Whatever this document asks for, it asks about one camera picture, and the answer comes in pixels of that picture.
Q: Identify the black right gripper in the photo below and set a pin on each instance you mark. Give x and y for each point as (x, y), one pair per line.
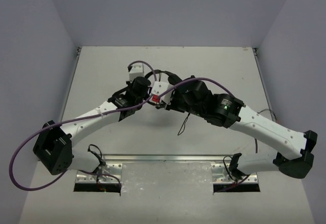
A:
(172, 106)

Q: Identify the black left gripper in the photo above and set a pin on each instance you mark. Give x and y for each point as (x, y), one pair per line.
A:
(142, 100)

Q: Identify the left aluminium base plate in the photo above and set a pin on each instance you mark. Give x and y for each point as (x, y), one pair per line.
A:
(110, 174)

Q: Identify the aluminium base plate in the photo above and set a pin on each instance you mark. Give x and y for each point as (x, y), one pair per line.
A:
(220, 175)
(110, 174)

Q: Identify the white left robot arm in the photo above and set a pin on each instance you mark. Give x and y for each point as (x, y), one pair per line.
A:
(55, 146)

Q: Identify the aluminium table rail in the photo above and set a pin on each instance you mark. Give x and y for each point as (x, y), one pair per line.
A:
(162, 157)

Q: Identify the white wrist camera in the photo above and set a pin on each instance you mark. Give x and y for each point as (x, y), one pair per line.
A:
(158, 88)
(135, 70)

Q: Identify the black headset with microphone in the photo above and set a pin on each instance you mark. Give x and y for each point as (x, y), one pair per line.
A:
(172, 78)

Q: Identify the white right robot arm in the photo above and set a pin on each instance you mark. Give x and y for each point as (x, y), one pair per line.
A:
(290, 151)

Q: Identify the right aluminium base plate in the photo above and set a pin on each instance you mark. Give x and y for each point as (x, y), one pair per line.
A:
(220, 175)

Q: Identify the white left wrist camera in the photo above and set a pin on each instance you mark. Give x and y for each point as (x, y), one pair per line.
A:
(135, 70)

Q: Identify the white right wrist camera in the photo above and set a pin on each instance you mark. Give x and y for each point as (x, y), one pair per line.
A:
(158, 88)

